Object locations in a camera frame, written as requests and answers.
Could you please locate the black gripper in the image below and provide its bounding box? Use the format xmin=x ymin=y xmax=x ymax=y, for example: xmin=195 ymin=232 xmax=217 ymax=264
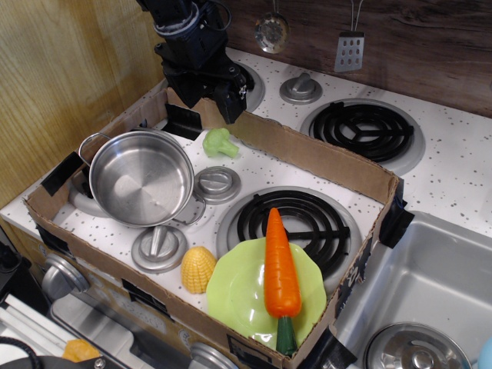
xmin=155 ymin=23 xmax=246 ymax=125

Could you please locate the orange toy carrot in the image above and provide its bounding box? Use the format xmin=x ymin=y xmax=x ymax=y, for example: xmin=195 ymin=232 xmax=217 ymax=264
xmin=264 ymin=208 xmax=302 ymax=356

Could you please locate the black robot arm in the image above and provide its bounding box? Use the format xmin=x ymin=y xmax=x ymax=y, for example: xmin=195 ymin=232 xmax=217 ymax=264
xmin=138 ymin=0 xmax=248 ymax=124

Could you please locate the light green plastic plate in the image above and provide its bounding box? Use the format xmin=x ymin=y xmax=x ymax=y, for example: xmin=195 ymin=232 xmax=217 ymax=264
xmin=206 ymin=238 xmax=327 ymax=350

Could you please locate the green toy broccoli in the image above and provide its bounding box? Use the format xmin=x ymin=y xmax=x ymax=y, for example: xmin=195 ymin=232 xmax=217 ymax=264
xmin=202 ymin=128 xmax=239 ymax=158

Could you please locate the hanging slotted metal spoon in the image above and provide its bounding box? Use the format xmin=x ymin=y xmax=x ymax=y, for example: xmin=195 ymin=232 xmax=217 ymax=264
xmin=254 ymin=0 xmax=291 ymax=55

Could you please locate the silver knob back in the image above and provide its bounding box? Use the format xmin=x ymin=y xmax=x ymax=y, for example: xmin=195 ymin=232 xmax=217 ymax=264
xmin=279 ymin=72 xmax=323 ymax=105

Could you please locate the silver knob centre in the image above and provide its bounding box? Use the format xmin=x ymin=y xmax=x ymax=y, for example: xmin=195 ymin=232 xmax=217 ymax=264
xmin=194 ymin=166 xmax=241 ymax=204

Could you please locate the stainless steel pot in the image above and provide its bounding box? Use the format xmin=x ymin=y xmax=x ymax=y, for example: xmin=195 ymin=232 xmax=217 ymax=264
xmin=78 ymin=128 xmax=206 ymax=228

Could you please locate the hanging metal spatula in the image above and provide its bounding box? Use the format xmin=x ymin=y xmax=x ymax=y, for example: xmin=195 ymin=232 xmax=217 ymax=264
xmin=334 ymin=1 xmax=365 ymax=73

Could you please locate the silver knob front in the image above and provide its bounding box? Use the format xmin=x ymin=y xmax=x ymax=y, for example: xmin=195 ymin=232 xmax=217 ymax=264
xmin=131 ymin=225 xmax=188 ymax=274

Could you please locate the yellow toy corn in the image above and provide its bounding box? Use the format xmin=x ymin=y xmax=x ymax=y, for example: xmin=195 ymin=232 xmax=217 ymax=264
xmin=181 ymin=246 xmax=217 ymax=294

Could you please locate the back right black burner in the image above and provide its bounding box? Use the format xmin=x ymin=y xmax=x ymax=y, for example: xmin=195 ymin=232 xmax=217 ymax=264
xmin=301 ymin=98 xmax=425 ymax=176

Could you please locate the front right black burner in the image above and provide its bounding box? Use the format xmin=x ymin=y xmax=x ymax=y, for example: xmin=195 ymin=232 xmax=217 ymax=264
xmin=217 ymin=186 xmax=362 ymax=294

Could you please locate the brown cardboard fence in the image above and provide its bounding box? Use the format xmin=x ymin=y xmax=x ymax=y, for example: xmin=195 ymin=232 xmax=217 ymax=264
xmin=25 ymin=85 xmax=401 ymax=368

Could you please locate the silver oven knob left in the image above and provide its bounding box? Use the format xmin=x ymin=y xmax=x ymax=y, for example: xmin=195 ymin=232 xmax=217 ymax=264
xmin=42 ymin=254 xmax=90 ymax=301

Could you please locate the silver oven knob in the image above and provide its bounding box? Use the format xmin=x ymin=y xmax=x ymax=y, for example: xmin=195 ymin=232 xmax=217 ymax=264
xmin=188 ymin=342 xmax=238 ymax=369
xmin=42 ymin=254 xmax=90 ymax=301

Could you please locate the silver oven knob bottom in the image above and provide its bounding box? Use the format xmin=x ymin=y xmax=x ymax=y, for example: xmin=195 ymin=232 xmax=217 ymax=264
xmin=188 ymin=342 xmax=238 ymax=369

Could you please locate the orange toy piece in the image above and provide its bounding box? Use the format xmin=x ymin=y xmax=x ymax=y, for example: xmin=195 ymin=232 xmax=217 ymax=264
xmin=61 ymin=339 xmax=101 ymax=363

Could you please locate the grey toy sink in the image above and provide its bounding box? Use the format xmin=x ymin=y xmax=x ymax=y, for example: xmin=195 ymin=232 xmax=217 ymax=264
xmin=335 ymin=212 xmax=491 ymax=368

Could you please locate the silver pot lid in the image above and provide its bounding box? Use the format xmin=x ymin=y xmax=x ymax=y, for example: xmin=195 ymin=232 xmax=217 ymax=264
xmin=363 ymin=322 xmax=472 ymax=368

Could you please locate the light blue object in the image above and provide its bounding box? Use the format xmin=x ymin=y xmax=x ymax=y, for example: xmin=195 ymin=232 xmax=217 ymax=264
xmin=477 ymin=338 xmax=492 ymax=369

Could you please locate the black cable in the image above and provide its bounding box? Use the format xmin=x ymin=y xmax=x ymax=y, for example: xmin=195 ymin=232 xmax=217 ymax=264
xmin=0 ymin=335 xmax=43 ymax=369

